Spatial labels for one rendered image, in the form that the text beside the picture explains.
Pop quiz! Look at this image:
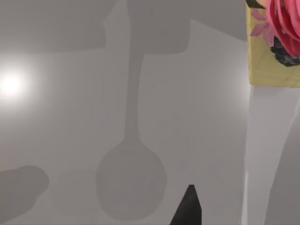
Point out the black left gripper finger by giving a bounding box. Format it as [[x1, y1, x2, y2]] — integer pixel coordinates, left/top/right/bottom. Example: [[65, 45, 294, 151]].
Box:
[[169, 184, 203, 225]]

